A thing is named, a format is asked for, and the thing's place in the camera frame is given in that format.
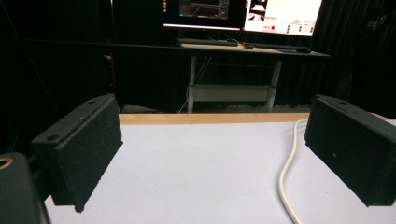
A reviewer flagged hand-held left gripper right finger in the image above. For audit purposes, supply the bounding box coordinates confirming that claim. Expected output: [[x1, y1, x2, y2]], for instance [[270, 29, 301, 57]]
[[304, 94, 396, 207]]

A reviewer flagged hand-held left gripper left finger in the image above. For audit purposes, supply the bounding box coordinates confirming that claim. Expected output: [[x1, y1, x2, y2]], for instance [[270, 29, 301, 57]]
[[30, 93, 124, 214]]

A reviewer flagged black curtain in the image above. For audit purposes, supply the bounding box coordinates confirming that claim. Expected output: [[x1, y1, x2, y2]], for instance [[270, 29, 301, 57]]
[[0, 0, 396, 157]]

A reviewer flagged desk with white legs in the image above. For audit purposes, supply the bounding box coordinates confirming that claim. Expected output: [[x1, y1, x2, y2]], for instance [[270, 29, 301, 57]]
[[179, 42, 332, 114]]

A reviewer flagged bright screen monitor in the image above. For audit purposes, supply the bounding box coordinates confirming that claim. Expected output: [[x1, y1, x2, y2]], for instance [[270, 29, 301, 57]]
[[243, 0, 324, 37]]

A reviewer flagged black keyboard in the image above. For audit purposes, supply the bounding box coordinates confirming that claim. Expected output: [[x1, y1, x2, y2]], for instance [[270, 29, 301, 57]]
[[176, 37, 239, 48]]

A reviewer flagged dark screen monitor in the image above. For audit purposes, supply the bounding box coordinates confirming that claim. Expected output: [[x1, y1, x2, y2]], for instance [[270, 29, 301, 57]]
[[162, 0, 247, 32]]

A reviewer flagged white cable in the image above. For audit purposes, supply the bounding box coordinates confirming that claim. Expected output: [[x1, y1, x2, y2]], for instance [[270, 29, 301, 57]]
[[277, 119, 310, 224]]

